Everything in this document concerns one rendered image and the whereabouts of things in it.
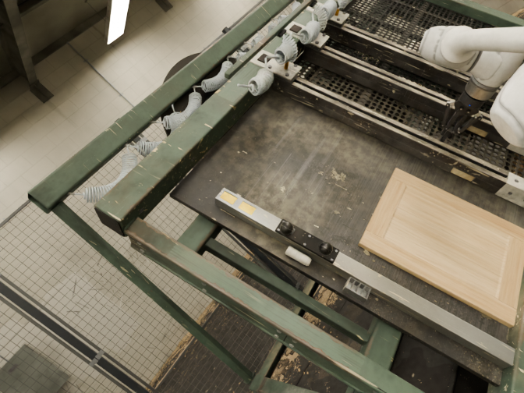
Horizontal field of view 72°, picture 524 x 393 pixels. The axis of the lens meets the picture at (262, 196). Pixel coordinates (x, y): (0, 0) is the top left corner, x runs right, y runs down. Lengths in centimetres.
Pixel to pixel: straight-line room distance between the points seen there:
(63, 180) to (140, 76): 480
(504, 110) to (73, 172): 145
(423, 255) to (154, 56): 579
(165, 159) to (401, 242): 80
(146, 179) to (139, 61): 535
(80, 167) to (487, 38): 146
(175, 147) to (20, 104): 495
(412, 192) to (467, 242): 24
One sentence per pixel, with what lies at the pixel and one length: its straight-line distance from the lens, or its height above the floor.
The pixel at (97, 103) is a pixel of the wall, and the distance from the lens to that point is 609.
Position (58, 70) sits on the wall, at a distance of 626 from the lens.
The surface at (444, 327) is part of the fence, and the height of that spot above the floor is 106.
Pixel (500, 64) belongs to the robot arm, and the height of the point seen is 143.
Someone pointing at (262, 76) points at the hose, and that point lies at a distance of 134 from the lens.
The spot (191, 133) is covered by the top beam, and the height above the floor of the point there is 192.
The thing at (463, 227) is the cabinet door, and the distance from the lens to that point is 141.
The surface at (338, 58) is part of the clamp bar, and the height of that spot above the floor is 171.
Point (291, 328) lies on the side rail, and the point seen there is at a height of 138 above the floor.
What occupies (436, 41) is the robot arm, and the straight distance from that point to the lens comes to 128.
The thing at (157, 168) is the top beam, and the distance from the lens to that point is 119.
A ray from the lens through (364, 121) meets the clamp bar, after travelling 150.
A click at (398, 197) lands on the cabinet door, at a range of 136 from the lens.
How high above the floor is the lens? 188
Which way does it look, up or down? 13 degrees down
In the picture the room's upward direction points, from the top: 45 degrees counter-clockwise
